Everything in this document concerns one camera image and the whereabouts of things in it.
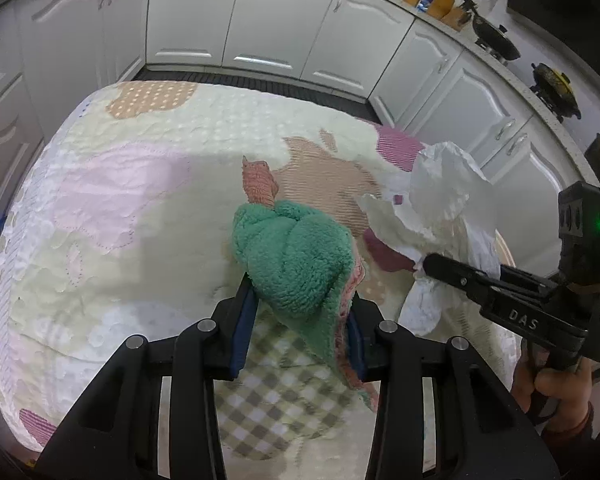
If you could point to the person's right hand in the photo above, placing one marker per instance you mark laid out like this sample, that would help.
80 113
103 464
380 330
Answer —
560 390

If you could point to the patchwork quilted blanket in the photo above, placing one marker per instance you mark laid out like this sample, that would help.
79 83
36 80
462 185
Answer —
105 210

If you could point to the black wok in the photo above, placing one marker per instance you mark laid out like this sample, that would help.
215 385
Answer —
500 42

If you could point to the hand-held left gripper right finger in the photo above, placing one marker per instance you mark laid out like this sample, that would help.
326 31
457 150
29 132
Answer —
356 355

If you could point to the yellow black pot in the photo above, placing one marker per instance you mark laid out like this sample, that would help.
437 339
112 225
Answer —
552 82

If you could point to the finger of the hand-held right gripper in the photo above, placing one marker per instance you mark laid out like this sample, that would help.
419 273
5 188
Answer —
455 272

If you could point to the white plastic bag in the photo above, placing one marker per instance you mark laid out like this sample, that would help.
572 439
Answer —
445 195

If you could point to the blue packet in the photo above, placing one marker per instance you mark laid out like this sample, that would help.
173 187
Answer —
426 1

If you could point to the green pink terry towel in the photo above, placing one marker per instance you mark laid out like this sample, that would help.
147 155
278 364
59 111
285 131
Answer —
290 260

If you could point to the white kitchen cabinets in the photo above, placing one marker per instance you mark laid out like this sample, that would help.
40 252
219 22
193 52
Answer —
280 20

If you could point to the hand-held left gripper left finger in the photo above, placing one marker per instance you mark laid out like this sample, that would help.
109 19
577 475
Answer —
245 335

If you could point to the person's right forearm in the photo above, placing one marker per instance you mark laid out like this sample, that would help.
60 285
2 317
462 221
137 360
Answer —
572 440

